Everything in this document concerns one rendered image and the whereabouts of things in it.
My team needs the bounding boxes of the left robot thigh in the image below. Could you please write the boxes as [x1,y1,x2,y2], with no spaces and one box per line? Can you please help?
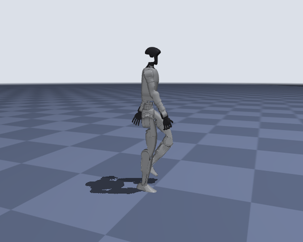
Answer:
[154,111,173,146]

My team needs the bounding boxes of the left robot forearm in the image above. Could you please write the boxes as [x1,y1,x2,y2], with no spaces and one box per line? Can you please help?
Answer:
[139,100,146,112]

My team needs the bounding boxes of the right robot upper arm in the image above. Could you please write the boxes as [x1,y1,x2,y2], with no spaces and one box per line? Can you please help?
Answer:
[143,70,155,98]

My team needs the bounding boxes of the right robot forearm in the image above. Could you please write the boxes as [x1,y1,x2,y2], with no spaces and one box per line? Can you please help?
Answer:
[152,91,167,118]

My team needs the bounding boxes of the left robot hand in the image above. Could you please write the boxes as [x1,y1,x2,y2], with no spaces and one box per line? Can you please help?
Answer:
[132,107,142,126]

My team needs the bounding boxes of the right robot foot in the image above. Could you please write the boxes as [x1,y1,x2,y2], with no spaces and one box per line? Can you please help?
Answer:
[136,183,157,193]

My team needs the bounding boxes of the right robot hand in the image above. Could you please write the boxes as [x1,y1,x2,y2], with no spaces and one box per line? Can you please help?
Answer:
[161,114,173,130]

